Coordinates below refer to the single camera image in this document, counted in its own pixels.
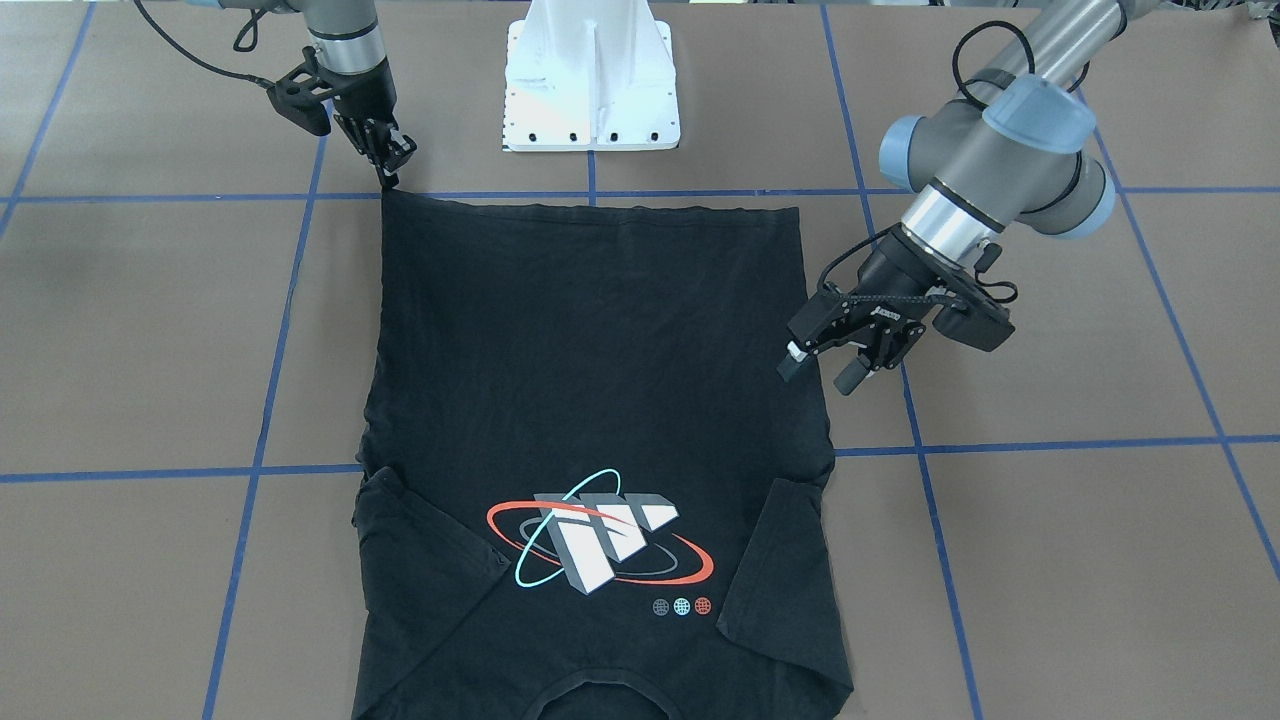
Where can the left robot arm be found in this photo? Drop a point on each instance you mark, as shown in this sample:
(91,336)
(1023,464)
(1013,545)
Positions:
(1008,148)

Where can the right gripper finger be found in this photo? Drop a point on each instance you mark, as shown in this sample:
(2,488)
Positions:
(386,148)

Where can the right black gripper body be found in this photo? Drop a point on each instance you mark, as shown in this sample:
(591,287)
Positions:
(366,97)

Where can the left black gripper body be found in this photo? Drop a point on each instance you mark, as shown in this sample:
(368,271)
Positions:
(893,273)

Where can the white camera mast base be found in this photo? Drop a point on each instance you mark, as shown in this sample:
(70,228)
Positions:
(590,76)

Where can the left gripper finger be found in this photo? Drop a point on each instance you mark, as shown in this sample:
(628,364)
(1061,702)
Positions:
(883,346)
(829,319)

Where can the black graphic t-shirt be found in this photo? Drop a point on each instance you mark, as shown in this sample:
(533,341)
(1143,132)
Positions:
(588,493)

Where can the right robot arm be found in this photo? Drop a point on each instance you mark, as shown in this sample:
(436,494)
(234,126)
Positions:
(343,37)

